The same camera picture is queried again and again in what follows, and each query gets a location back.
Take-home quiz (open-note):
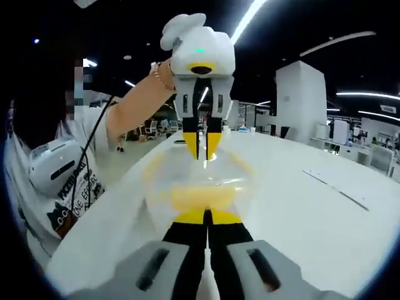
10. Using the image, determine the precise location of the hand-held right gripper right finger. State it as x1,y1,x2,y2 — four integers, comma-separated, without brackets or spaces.
205,209,348,300

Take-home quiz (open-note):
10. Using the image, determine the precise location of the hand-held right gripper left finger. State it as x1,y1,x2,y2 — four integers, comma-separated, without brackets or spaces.
67,209,206,300

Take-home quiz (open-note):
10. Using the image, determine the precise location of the clear plastic bag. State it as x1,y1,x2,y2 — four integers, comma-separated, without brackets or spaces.
140,145,256,216

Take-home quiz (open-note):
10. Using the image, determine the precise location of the long ceiling light strip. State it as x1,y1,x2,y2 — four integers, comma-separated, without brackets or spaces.
230,0,270,42

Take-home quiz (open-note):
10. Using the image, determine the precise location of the white office chair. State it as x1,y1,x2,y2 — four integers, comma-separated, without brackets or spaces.
144,120,159,142

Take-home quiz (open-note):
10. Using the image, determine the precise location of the white square pillar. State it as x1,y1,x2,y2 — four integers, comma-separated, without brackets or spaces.
276,60,328,136

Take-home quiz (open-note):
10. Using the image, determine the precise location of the white chest device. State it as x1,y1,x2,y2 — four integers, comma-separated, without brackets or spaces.
29,139,93,196

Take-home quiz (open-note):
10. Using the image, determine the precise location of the person's dark hair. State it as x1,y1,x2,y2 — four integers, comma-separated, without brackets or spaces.
12,59,82,149

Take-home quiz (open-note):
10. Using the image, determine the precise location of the bead bracelet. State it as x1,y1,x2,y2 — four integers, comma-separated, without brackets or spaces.
149,61,175,92

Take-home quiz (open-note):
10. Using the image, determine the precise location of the black device cable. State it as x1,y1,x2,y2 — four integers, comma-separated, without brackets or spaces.
70,95,118,216

